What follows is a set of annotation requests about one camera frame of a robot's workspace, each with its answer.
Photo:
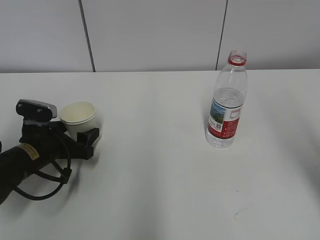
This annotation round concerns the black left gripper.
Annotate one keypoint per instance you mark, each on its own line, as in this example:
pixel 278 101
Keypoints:
pixel 47 141

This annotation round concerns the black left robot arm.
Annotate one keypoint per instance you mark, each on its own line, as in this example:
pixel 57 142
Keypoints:
pixel 16 166

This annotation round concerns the clear water bottle red label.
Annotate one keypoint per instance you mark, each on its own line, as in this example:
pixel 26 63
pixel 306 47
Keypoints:
pixel 228 98

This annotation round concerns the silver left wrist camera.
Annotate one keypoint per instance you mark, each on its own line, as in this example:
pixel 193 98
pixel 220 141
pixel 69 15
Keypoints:
pixel 38 111

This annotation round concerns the white paper cup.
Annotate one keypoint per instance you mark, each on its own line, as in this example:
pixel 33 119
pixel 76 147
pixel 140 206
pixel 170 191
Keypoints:
pixel 78 117

